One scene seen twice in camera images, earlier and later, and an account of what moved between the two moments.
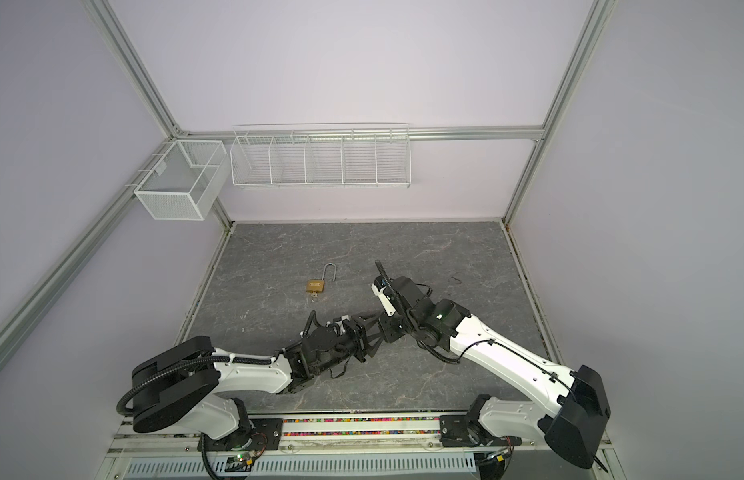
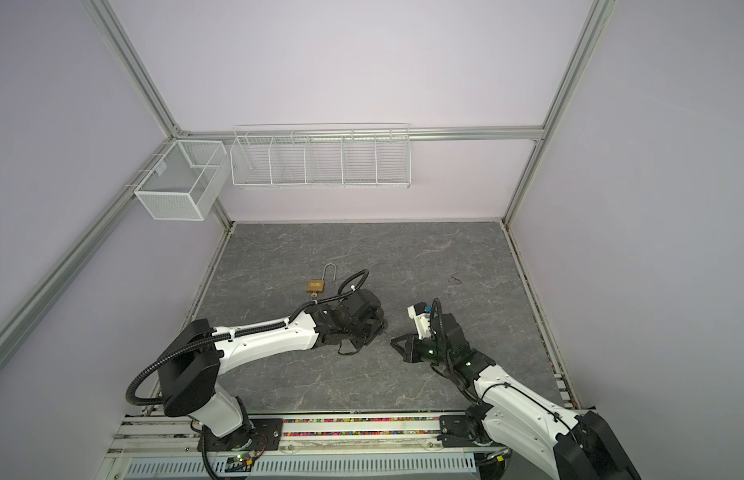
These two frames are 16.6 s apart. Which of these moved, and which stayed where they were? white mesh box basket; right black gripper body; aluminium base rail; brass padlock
Moved: right black gripper body
Stayed: white mesh box basket; aluminium base rail; brass padlock
